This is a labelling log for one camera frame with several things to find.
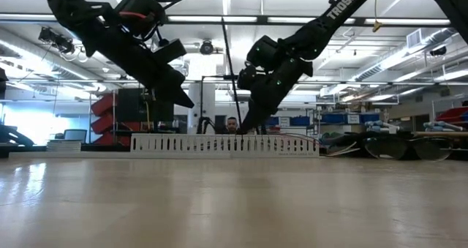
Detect dark safety glasses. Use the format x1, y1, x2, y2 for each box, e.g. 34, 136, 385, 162
363, 135, 453, 163

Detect brown wooden bench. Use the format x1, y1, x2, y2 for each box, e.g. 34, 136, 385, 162
412, 131, 468, 139

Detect white slotted cable raceway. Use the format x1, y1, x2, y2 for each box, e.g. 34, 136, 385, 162
130, 132, 320, 159

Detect black ceiling camera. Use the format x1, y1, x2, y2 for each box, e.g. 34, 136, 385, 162
37, 26, 77, 56
429, 45, 448, 58
199, 39, 216, 56

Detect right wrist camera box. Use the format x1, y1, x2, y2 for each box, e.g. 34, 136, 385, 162
246, 34, 284, 72

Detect white vent grille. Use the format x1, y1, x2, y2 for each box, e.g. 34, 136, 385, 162
406, 29, 423, 50

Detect blue bin shelf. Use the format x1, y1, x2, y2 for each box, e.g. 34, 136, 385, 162
266, 111, 382, 147

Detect pale material roll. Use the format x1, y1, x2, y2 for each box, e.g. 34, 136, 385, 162
363, 120, 401, 134
422, 121, 458, 133

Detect red cable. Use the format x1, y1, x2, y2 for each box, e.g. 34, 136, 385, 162
272, 132, 323, 147

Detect silver ventilation duct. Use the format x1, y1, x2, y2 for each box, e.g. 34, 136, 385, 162
349, 27, 468, 83

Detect black cable hoses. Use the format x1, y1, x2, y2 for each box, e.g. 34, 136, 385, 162
0, 124, 36, 149

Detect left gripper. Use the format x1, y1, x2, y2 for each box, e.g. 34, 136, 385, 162
82, 23, 195, 109

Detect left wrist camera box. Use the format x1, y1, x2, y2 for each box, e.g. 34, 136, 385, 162
114, 0, 168, 37

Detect black camera cable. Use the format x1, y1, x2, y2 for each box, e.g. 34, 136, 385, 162
153, 0, 192, 11

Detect white pillar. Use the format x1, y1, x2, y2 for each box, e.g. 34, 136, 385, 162
187, 82, 216, 134

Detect red clip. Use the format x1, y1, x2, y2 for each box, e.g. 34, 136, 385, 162
118, 10, 151, 21

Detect overhead light bar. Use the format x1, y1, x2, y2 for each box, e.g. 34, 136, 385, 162
0, 13, 454, 27

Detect grey monitor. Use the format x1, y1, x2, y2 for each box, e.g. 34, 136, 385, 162
54, 129, 88, 144

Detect yellow hanging tag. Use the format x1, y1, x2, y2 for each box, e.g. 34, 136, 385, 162
371, 0, 383, 34

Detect black station frame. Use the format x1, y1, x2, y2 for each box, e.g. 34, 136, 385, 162
199, 73, 265, 130

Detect black monitor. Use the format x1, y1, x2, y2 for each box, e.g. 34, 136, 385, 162
116, 87, 176, 124

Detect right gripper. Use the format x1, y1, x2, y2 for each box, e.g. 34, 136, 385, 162
237, 56, 314, 134

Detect person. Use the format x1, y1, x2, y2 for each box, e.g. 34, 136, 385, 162
225, 116, 238, 135

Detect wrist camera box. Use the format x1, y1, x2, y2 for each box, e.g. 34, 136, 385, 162
114, 0, 168, 37
246, 34, 284, 72

